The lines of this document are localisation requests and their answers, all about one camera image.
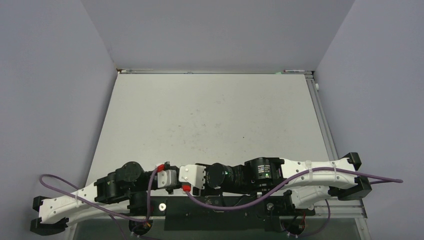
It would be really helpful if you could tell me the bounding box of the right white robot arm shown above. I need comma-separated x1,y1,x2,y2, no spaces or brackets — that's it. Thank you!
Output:
181,152,372,214

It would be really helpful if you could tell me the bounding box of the aluminium frame rail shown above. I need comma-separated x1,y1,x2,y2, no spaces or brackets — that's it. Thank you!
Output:
305,71,367,219

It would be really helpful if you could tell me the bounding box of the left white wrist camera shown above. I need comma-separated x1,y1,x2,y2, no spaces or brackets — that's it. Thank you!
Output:
157,169,181,189

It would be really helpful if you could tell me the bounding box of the marker pen on rail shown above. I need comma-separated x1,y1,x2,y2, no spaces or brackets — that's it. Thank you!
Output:
283,69,306,74

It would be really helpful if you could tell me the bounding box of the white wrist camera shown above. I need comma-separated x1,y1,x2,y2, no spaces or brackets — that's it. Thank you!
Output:
178,164,206,190
157,169,181,189

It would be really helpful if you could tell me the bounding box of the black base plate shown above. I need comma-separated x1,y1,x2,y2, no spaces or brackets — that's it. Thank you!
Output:
128,196,316,235

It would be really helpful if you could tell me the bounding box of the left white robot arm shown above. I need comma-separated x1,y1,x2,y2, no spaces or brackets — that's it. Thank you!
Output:
30,161,165,237

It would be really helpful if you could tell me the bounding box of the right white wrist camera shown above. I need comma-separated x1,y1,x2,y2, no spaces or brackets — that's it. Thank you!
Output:
178,164,206,190

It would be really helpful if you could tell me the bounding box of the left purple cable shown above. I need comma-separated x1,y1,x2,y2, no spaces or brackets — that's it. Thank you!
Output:
39,163,165,223

